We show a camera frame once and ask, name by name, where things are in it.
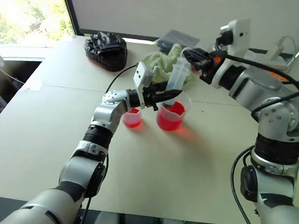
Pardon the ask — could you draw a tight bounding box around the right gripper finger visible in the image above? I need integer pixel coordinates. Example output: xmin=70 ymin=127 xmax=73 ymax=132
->
xmin=182 ymin=46 xmax=210 ymax=61
xmin=187 ymin=56 xmax=210 ymax=71

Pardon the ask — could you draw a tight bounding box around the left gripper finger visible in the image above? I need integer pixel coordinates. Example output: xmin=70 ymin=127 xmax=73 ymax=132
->
xmin=156 ymin=87 xmax=183 ymax=105
xmin=151 ymin=80 xmax=170 ymax=92

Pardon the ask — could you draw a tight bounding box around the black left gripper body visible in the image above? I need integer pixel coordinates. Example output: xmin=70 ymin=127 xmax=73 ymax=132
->
xmin=141 ymin=84 xmax=166 ymax=113

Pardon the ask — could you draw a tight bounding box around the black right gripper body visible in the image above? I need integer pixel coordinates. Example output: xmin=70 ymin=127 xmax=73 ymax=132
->
xmin=199 ymin=50 xmax=225 ymax=86

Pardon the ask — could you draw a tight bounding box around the clear plastic syringe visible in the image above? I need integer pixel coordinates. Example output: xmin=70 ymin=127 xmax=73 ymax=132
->
xmin=162 ymin=56 xmax=193 ymax=109

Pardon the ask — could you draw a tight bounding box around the large cup with red liquid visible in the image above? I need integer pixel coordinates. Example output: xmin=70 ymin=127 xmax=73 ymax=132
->
xmin=154 ymin=89 xmax=194 ymax=134

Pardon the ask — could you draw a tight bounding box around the small cup with red liquid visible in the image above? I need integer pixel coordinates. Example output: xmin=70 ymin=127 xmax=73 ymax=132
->
xmin=121 ymin=107 xmax=144 ymax=129

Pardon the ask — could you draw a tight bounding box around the pale green towel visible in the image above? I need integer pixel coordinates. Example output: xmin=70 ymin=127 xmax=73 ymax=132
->
xmin=140 ymin=40 xmax=198 ymax=90

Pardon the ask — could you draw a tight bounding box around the black flat packet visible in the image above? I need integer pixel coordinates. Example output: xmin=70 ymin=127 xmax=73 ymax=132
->
xmin=156 ymin=28 xmax=201 ymax=55

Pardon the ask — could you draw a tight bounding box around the black fabric pouch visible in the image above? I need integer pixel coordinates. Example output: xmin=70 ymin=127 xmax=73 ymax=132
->
xmin=81 ymin=29 xmax=130 ymax=74

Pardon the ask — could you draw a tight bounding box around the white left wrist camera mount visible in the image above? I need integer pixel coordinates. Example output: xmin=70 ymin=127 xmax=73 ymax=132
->
xmin=130 ymin=61 xmax=157 ymax=111

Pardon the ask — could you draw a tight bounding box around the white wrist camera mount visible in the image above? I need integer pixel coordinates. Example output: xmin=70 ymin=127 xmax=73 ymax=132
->
xmin=130 ymin=61 xmax=157 ymax=111
xmin=210 ymin=15 xmax=253 ymax=92

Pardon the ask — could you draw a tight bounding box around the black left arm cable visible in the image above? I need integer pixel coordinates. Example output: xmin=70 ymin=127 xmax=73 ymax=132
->
xmin=78 ymin=60 xmax=140 ymax=224

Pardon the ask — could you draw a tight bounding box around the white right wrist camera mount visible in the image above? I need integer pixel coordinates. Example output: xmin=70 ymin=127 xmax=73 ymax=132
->
xmin=210 ymin=15 xmax=253 ymax=92

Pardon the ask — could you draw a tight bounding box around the white power adapter with cable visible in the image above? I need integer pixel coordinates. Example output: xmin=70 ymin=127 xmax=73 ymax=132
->
xmin=266 ymin=34 xmax=298 ymax=71

